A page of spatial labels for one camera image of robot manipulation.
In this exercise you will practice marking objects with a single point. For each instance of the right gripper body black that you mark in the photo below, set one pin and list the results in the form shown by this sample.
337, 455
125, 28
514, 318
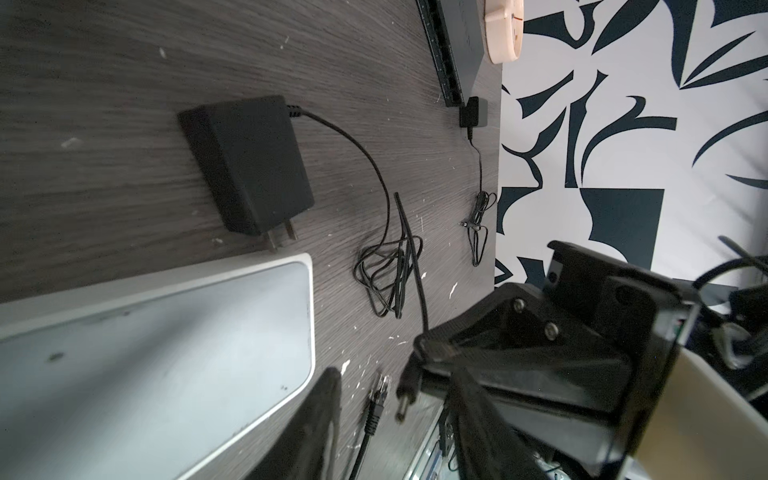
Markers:
574, 366

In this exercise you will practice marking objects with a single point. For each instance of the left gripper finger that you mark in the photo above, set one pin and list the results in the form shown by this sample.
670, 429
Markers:
306, 449

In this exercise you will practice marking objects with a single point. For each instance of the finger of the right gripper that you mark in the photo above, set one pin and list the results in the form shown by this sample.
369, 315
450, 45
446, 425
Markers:
486, 446

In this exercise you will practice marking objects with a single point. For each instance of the white network switch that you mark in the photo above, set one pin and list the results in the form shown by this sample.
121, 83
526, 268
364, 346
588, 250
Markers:
154, 376

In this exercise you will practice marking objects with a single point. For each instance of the black power adapter with cable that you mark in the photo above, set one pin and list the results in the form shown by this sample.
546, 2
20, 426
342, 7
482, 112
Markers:
248, 154

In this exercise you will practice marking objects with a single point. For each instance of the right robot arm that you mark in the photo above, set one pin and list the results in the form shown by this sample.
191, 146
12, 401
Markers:
705, 424

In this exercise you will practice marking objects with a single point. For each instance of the black flat switch box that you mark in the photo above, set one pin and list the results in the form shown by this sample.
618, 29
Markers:
454, 37

